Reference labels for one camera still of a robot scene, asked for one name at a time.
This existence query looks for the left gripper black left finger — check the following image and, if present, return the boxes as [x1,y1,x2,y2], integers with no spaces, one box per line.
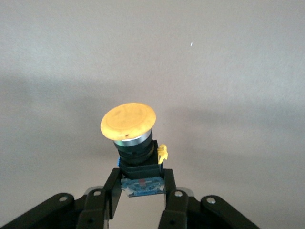
[0,168,122,229]

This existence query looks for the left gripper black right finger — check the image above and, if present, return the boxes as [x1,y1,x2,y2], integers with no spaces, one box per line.
[158,168,260,229]

